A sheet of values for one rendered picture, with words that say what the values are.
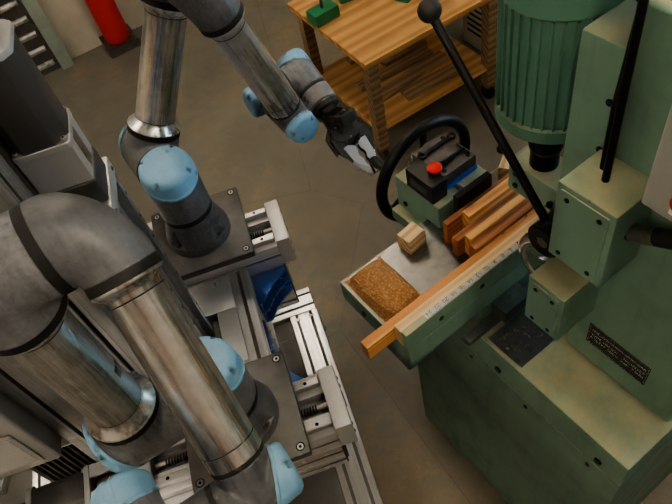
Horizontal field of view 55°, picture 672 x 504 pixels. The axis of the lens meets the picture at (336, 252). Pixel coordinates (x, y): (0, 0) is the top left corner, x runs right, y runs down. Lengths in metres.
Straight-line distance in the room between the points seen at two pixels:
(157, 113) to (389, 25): 1.29
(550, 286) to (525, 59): 0.34
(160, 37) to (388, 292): 0.68
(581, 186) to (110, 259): 0.57
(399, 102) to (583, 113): 1.82
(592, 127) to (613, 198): 0.15
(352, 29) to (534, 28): 1.67
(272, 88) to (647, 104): 0.80
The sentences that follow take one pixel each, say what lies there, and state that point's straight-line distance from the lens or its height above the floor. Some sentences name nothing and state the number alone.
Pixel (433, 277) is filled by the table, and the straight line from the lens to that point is 1.25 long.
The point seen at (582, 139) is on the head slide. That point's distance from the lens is 0.99.
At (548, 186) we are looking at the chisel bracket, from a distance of 1.17.
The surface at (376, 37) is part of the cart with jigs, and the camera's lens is 2.49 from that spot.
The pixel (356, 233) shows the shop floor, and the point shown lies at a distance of 2.50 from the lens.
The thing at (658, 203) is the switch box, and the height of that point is 1.34.
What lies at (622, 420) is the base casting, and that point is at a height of 0.80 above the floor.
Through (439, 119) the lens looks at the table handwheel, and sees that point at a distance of 1.48.
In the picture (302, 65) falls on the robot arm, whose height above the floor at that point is 1.01.
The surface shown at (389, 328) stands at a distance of 1.15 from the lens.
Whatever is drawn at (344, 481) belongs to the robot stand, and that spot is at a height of 0.23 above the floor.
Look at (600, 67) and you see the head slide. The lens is 0.90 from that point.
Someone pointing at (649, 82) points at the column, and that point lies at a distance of 0.81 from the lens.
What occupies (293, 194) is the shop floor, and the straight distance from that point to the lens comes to 2.70.
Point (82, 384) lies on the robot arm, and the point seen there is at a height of 1.21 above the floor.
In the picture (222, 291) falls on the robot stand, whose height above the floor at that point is 0.73.
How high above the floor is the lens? 1.93
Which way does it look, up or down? 52 degrees down
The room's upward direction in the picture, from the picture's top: 16 degrees counter-clockwise
